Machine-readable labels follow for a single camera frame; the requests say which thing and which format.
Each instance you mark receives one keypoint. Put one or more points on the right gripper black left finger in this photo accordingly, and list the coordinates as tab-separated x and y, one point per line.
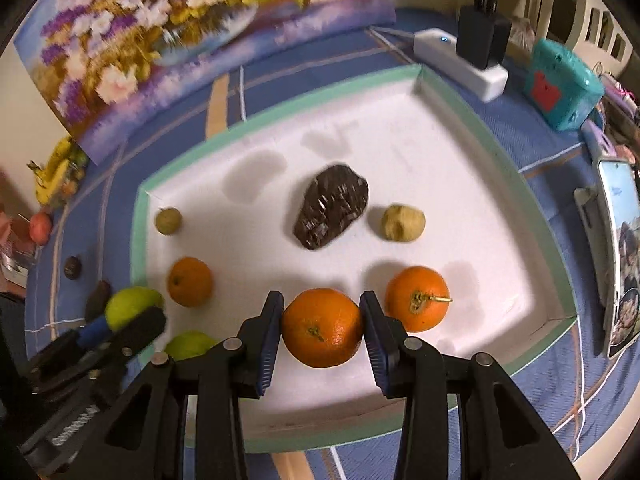
192	404

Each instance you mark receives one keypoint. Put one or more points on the green fruit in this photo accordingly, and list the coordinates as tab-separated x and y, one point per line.
128	303
189	344

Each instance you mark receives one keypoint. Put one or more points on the small round dark fruit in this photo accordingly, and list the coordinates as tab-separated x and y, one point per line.
72	268

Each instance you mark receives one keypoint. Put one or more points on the small orange tangerine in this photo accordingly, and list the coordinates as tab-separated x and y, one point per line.
190	283

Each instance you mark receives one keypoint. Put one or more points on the orange tangerine with stem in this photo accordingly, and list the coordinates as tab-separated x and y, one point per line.
418	297

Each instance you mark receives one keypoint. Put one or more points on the small olive round fruit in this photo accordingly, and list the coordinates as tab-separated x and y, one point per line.
168	221

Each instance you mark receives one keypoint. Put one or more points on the small yellow-brown fruit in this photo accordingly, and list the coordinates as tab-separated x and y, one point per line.
402	223

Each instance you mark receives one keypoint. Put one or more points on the red apple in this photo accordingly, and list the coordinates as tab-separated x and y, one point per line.
40	228

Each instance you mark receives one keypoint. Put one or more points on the yellow banana bunch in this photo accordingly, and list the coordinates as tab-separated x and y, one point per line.
50	176

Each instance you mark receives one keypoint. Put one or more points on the clear plastic fruit container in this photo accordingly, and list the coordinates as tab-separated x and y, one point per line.
67	178

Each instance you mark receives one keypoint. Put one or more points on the white tray with teal rim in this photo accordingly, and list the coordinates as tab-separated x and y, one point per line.
417	143

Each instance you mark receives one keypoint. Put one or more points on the smartphone with photo screen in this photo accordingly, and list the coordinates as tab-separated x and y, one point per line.
619	202

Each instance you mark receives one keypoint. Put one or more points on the flower painting canvas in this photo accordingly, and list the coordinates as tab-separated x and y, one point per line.
105	67

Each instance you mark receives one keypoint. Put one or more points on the teal plastic box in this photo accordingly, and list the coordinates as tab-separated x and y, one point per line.
561	86

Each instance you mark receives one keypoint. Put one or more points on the white power strip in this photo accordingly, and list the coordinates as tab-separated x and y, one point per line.
437	48

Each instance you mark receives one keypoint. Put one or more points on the black power adapter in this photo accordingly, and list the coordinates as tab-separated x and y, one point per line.
482	38

